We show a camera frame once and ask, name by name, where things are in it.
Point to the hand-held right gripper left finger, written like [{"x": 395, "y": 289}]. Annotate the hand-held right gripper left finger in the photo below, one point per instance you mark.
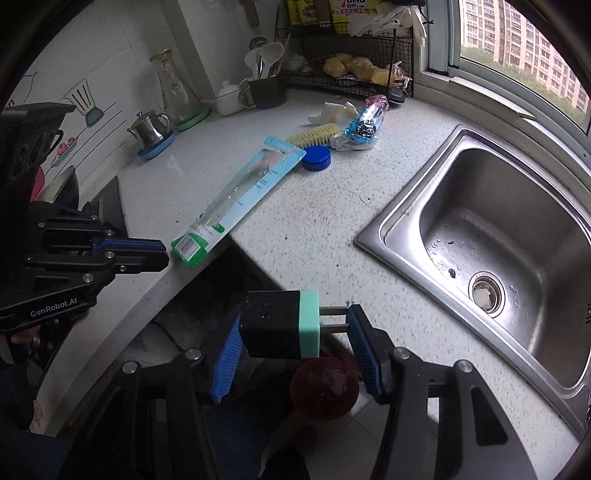
[{"x": 226, "y": 364}]

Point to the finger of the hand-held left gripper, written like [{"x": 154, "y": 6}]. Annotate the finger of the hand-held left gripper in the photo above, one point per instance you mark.
[
  {"x": 134, "y": 244},
  {"x": 143, "y": 264}
]

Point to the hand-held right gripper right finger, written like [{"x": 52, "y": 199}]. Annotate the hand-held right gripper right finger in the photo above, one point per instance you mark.
[{"x": 369, "y": 360}]

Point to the black green plug adapter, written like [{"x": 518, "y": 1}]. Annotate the black green plug adapter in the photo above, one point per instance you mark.
[{"x": 272, "y": 323}]

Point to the toothbrush package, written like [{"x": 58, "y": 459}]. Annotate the toothbrush package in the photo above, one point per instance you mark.
[{"x": 244, "y": 194}]

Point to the white glove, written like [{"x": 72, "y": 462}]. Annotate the white glove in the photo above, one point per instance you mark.
[{"x": 332, "y": 113}]

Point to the person's left hand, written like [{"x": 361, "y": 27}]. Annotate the person's left hand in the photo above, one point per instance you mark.
[{"x": 22, "y": 339}]

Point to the black stove top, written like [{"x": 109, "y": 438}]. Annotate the black stove top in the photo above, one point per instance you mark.
[{"x": 108, "y": 205}]

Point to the blue saucer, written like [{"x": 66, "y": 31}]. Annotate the blue saucer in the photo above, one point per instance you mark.
[{"x": 159, "y": 150}]

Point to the small steel pot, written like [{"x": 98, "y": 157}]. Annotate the small steel pot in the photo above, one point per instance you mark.
[{"x": 147, "y": 129}]

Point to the green tray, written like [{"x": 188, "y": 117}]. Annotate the green tray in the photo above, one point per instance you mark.
[{"x": 196, "y": 120}]

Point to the glass carafe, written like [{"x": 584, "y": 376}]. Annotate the glass carafe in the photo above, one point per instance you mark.
[{"x": 175, "y": 92}]

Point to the white ceramic lidded jar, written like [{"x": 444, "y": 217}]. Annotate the white ceramic lidded jar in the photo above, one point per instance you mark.
[{"x": 228, "y": 99}]

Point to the stainless steel sink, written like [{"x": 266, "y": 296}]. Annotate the stainless steel sink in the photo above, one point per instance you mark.
[{"x": 508, "y": 240}]

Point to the blue round lid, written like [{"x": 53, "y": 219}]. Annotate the blue round lid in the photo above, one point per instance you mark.
[{"x": 316, "y": 159}]

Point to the dark utensil mug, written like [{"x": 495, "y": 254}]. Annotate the dark utensil mug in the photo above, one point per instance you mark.
[{"x": 268, "y": 92}]

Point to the yellow bristle scrub brush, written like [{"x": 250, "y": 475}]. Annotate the yellow bristle scrub brush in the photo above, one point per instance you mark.
[{"x": 314, "y": 134}]

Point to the white plastic spoon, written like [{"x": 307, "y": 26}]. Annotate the white plastic spoon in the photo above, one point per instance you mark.
[{"x": 252, "y": 60}]

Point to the round metal ladle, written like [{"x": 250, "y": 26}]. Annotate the round metal ladle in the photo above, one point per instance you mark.
[{"x": 258, "y": 43}]

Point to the clear blue pink plastic bag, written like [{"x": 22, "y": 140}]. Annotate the clear blue pink plastic bag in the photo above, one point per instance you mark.
[{"x": 364, "y": 122}]

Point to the white garlic bulb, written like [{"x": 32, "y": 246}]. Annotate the white garlic bulb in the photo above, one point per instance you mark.
[{"x": 293, "y": 62}]

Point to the dark red food bag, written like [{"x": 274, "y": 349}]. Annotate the dark red food bag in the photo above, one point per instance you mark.
[{"x": 319, "y": 61}]

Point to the dark round dish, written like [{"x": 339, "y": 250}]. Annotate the dark round dish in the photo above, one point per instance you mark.
[{"x": 396, "y": 96}]

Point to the ginger root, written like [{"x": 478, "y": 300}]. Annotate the ginger root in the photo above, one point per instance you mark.
[
  {"x": 369, "y": 71},
  {"x": 337, "y": 64}
]

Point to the clear crumpled plastic bag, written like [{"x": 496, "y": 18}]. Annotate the clear crumpled plastic bag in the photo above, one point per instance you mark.
[{"x": 398, "y": 76}]

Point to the white hanging plastic bag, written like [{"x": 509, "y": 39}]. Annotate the white hanging plastic bag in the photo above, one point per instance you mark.
[{"x": 374, "y": 21}]

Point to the window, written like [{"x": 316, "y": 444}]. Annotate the window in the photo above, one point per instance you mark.
[{"x": 517, "y": 41}]

